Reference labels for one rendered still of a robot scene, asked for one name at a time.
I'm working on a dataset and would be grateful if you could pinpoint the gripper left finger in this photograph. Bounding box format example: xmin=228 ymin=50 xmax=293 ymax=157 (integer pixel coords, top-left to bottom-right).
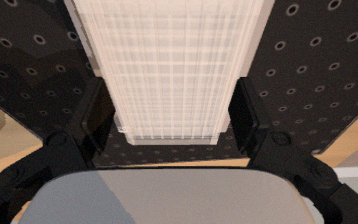
xmin=0 ymin=76 xmax=116 ymax=224

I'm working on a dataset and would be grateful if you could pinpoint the dark grey perforated breadboard plate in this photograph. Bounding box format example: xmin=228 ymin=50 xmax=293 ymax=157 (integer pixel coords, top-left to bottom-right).
xmin=0 ymin=0 xmax=358 ymax=167

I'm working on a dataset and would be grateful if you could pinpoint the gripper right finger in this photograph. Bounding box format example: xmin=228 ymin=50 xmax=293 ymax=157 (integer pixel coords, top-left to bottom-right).
xmin=228 ymin=77 xmax=358 ymax=224

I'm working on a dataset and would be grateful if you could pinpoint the grey rectangular plate holder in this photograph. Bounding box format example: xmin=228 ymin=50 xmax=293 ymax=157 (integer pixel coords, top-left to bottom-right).
xmin=64 ymin=0 xmax=275 ymax=133

